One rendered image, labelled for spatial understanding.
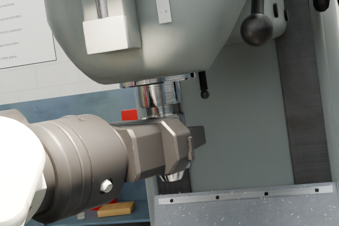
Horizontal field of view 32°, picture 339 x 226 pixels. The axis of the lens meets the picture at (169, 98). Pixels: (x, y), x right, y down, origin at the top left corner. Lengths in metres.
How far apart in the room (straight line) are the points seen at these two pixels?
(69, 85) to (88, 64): 4.80
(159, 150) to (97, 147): 0.08
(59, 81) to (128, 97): 0.68
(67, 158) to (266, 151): 0.56
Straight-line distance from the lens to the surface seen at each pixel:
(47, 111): 5.50
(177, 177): 0.64
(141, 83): 0.60
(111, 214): 4.72
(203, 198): 1.03
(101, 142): 0.52
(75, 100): 5.35
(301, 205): 1.00
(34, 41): 5.53
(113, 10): 0.52
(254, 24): 0.52
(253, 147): 1.01
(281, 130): 1.00
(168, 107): 0.63
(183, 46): 0.55
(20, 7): 5.61
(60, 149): 0.50
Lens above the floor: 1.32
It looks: 3 degrees down
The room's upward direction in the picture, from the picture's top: 8 degrees counter-clockwise
